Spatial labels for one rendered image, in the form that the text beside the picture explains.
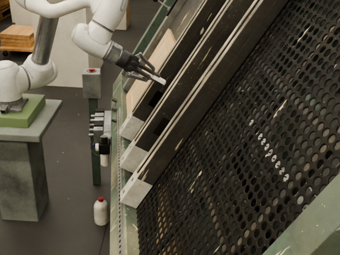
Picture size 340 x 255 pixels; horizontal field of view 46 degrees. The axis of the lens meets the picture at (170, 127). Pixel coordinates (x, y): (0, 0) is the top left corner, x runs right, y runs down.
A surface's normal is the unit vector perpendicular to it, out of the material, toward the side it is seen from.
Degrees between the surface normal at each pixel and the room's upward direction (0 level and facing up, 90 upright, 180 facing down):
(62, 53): 90
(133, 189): 90
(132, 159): 90
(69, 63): 90
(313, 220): 60
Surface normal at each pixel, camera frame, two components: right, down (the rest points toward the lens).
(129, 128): 0.11, 0.48
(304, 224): -0.83, -0.43
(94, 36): 0.24, 0.20
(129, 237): 0.54, -0.77
